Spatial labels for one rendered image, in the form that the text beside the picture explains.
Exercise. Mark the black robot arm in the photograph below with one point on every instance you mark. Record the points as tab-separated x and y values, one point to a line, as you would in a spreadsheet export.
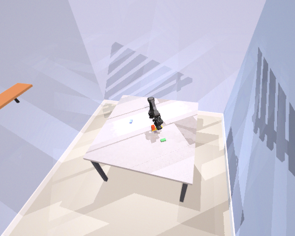
153	112

